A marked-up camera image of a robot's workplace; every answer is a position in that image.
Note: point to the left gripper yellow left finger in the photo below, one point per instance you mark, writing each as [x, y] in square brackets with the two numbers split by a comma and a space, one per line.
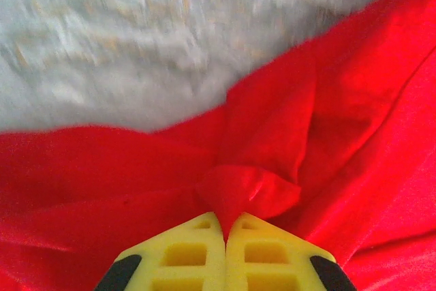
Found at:
[190, 253]

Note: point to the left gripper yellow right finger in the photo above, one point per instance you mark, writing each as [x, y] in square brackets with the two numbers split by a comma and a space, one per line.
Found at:
[269, 253]

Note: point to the red t-shirt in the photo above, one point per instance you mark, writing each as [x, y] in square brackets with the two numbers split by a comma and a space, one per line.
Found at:
[306, 117]

